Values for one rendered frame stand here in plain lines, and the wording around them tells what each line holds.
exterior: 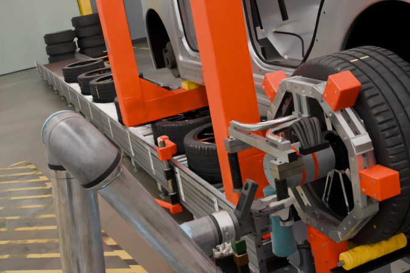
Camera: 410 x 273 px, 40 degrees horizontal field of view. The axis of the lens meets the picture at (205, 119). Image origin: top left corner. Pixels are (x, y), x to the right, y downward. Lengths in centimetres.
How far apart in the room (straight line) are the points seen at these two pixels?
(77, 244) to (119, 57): 276
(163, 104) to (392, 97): 270
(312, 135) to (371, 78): 26
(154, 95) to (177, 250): 289
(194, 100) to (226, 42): 209
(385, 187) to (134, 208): 72
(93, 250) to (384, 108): 92
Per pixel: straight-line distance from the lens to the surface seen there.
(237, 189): 200
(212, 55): 224
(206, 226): 158
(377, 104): 172
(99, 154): 126
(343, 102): 171
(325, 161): 188
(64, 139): 129
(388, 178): 166
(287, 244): 208
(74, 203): 142
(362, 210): 176
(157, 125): 418
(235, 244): 187
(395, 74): 182
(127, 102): 413
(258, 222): 165
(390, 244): 205
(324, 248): 203
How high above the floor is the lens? 152
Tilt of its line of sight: 15 degrees down
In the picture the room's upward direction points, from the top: 10 degrees counter-clockwise
